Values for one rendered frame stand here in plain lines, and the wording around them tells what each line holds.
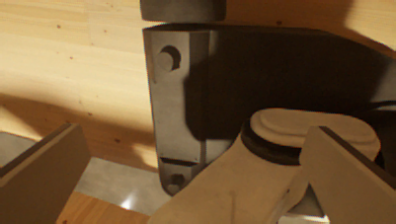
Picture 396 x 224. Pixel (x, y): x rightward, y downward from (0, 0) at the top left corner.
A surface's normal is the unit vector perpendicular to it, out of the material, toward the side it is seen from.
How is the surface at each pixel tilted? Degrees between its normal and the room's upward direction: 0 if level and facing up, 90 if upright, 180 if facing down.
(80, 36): 0
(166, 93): 0
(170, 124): 0
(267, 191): 90
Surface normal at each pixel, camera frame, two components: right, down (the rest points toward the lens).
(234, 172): 0.00, -0.88
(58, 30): -0.21, 0.47
